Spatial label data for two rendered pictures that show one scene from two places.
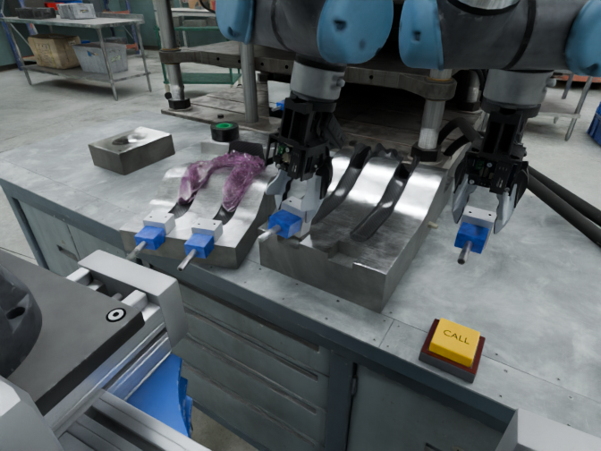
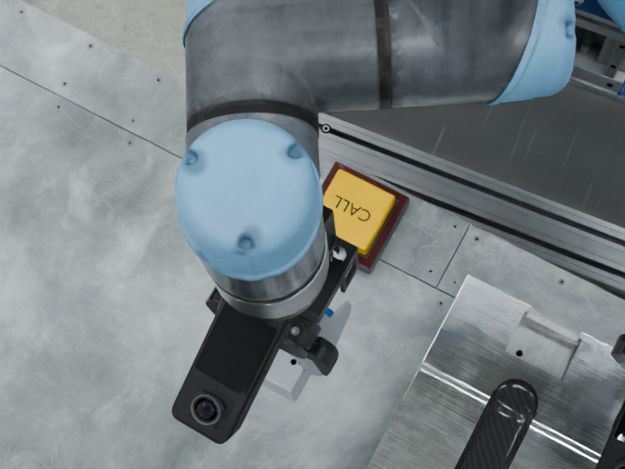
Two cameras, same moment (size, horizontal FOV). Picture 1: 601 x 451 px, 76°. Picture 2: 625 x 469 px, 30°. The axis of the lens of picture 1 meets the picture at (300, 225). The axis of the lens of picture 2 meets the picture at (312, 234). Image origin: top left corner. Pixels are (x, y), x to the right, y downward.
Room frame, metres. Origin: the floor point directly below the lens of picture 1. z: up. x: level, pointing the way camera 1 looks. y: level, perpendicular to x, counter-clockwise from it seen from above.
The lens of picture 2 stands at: (0.73, -0.23, 1.86)
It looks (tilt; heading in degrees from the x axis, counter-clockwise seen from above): 73 degrees down; 187
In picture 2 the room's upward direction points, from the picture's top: 10 degrees counter-clockwise
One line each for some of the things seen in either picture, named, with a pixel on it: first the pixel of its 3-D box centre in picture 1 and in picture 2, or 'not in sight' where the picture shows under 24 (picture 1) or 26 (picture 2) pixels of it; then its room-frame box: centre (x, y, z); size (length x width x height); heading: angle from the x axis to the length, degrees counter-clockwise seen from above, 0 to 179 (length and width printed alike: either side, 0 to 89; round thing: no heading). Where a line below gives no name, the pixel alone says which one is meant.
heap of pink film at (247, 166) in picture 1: (225, 169); not in sight; (0.87, 0.18, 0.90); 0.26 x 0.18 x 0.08; 166
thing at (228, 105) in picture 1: (325, 113); not in sight; (1.82, -0.12, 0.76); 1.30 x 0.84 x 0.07; 58
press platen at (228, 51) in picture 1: (329, 69); not in sight; (1.82, -0.13, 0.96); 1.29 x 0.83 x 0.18; 58
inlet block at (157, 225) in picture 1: (148, 240); not in sight; (0.62, 0.30, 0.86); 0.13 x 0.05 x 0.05; 166
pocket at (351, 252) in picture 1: (345, 259); (542, 346); (0.54, -0.08, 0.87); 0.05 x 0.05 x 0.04; 58
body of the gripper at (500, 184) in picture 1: (498, 145); (283, 276); (0.52, -0.28, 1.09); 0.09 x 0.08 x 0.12; 148
